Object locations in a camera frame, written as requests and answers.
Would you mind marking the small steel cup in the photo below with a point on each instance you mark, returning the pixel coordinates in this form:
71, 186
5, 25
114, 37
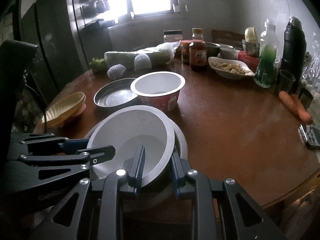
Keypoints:
306, 100

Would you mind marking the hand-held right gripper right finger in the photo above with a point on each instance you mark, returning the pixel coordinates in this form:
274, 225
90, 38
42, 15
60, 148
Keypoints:
175, 177

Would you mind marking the small dark glass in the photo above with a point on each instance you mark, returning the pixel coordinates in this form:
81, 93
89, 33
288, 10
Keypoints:
287, 82

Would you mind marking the brown sauce bottle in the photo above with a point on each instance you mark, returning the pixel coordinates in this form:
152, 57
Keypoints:
198, 55

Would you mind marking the red sauce jar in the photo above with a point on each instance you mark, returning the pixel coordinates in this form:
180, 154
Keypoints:
186, 52

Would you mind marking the clear glassware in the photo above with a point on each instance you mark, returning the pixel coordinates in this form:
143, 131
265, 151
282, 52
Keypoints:
312, 65

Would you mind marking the napa cabbage in plastic bag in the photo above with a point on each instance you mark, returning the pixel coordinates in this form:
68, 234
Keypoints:
152, 53

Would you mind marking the carrot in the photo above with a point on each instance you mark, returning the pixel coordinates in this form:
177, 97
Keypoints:
293, 106

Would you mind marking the tiered storage rack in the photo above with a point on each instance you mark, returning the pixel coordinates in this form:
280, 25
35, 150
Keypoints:
92, 2

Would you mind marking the small grey bowl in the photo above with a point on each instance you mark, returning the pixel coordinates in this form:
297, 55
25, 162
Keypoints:
212, 48

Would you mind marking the yellow-capped bottle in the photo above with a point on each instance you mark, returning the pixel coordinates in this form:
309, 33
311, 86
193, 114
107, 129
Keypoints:
251, 35

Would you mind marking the red packet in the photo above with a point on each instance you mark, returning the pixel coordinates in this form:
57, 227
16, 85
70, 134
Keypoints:
248, 58

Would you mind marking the cream shell-shaped plate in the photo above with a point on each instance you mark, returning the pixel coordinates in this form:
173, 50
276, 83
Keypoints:
62, 107

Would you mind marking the dark refrigerator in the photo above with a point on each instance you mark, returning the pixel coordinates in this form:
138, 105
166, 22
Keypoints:
50, 30

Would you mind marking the white dish with food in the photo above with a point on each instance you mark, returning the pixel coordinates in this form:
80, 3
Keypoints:
230, 67

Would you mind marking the pink bear-face plate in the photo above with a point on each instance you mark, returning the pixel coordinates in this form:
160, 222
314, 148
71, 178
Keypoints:
83, 106

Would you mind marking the black thermos flask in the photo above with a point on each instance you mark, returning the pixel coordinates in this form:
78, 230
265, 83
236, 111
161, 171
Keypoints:
293, 50

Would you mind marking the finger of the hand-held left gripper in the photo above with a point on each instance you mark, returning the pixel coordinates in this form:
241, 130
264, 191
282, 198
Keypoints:
75, 145
100, 153

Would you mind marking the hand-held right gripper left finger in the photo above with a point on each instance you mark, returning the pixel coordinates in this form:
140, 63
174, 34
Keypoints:
140, 165

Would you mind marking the black-lidded jar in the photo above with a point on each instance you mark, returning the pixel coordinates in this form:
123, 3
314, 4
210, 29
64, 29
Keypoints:
172, 37

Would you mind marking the round steel pan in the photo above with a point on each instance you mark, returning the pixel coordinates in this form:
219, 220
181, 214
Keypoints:
112, 96

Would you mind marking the plastic bottle with green liquid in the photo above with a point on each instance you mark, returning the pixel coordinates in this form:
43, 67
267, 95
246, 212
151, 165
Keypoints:
266, 65

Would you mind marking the black flat device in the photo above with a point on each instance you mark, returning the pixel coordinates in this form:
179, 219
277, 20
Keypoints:
311, 136

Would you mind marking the fruit in white foam net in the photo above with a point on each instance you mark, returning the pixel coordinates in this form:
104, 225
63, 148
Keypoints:
116, 72
142, 62

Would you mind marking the brown wooden chair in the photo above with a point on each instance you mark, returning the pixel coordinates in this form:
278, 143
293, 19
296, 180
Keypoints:
227, 38

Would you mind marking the leafy green vegetable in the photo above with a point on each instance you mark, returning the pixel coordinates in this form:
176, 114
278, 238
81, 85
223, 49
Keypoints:
97, 65

